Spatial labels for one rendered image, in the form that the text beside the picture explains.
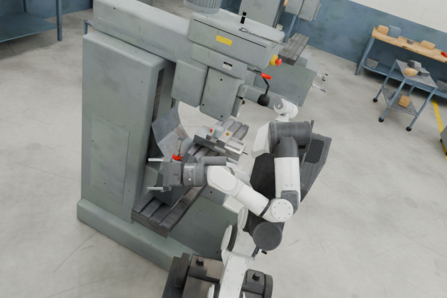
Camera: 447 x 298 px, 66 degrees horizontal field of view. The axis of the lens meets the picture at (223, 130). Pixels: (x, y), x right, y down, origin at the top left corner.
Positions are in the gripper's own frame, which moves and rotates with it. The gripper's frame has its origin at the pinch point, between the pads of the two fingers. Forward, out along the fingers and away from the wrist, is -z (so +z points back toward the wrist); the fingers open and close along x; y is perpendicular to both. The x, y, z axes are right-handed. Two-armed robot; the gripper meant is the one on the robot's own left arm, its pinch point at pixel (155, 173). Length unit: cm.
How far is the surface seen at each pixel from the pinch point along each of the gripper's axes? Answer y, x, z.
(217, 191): -98, -9, 18
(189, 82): -65, 54, 2
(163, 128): -101, 33, -20
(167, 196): -61, -11, -7
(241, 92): -68, 49, 33
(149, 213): -57, -20, -16
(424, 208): -295, -30, 251
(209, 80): -62, 55, 14
